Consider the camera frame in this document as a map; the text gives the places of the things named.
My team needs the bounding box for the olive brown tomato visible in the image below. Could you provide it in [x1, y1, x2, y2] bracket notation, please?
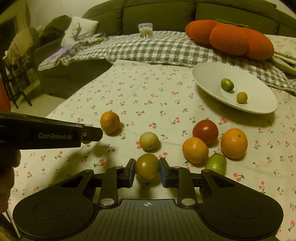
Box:
[135, 153, 160, 181]

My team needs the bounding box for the pale yellow-green round fruit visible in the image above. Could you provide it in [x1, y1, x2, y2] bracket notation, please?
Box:
[139, 132, 159, 151]

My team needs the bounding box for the red tomato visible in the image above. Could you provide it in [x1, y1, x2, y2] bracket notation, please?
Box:
[192, 120, 219, 144]

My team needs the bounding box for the large orange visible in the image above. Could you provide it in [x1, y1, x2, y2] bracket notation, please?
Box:
[221, 128, 248, 159]

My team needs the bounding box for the small yellow fruit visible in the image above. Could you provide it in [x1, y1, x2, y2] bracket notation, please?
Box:
[236, 92, 248, 104]

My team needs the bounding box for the large green oval fruit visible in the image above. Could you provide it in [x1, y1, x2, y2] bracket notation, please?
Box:
[220, 78, 234, 92]

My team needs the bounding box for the person's left hand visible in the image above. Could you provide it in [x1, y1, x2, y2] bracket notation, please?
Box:
[0, 150, 21, 213]

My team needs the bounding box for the cherry print tablecloth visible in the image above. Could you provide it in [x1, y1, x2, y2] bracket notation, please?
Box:
[9, 61, 295, 240]

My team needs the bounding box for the dark wooden chair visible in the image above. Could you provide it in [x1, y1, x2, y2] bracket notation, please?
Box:
[3, 28, 38, 107]

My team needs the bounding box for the dark floral cloth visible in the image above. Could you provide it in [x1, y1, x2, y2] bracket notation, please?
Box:
[45, 33, 109, 66]

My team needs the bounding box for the white printed pillow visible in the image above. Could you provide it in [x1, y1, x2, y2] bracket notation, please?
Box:
[61, 16, 99, 48]

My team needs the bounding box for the grey checkered blanket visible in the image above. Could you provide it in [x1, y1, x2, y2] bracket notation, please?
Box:
[38, 31, 295, 92]

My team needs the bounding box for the white ribbed plate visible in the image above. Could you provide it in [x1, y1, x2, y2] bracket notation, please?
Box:
[192, 62, 278, 114]

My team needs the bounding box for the clear toothpick jar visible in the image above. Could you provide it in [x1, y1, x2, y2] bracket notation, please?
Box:
[138, 23, 153, 38]

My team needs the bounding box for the orange pumpkin cushion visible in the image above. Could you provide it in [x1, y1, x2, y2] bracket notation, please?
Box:
[185, 20, 274, 61]

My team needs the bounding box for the folded beige floral cloth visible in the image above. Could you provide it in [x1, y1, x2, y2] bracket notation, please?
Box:
[265, 35, 296, 76]

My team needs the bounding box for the dark green sofa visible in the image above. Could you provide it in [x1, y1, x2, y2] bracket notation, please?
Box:
[37, 0, 295, 99]

